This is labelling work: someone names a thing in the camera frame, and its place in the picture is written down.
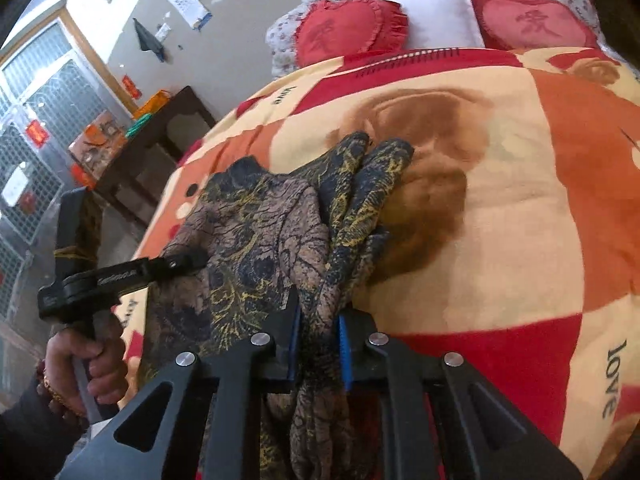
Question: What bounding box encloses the white pillow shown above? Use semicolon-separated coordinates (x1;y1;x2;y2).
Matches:
382;0;487;51

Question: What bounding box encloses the white paper sheet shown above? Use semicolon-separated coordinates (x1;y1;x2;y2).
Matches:
2;167;29;204

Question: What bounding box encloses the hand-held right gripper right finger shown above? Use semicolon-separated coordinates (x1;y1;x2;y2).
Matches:
337;309;584;480

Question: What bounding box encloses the person's left forearm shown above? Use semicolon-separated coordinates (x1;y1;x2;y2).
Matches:
0;374;92;480

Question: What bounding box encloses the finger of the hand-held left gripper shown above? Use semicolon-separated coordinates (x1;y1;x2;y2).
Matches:
145;249;209;282

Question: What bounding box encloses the dark wooden side table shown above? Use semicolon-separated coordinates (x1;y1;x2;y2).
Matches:
94;85;217;228

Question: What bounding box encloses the orange printed carton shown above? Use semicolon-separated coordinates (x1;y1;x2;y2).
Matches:
67;110;132;175

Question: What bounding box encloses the orange red printed blanket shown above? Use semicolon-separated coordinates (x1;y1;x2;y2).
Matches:
112;47;640;480

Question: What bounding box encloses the red heart pillow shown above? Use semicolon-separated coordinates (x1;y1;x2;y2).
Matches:
294;0;409;69
469;0;601;52

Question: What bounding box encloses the green packet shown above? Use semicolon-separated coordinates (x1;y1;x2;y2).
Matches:
125;112;154;139

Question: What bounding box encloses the red wall sticker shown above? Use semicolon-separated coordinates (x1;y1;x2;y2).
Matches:
121;75;144;102

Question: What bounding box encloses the orange box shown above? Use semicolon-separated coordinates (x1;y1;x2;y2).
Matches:
133;90;172;121

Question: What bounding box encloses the dark cloth on wall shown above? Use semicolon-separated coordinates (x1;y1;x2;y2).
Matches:
132;17;166;64

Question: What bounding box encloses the person's left hand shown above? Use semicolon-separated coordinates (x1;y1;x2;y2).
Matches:
42;312;132;418

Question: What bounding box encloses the window with metal grille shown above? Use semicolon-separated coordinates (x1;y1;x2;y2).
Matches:
0;9;140;321

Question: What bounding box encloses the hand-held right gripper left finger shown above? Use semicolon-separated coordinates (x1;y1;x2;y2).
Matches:
57;287;302;480

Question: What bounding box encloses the white wall calendar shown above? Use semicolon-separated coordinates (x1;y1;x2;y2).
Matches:
157;0;214;31

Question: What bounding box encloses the red window sticker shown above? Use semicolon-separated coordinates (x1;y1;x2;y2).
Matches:
25;120;52;149

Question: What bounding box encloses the brown patterned lace garment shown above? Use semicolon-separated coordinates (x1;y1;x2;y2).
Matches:
137;131;416;480

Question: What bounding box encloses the bead bracelet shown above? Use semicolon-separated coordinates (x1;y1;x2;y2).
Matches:
36;362;87;418

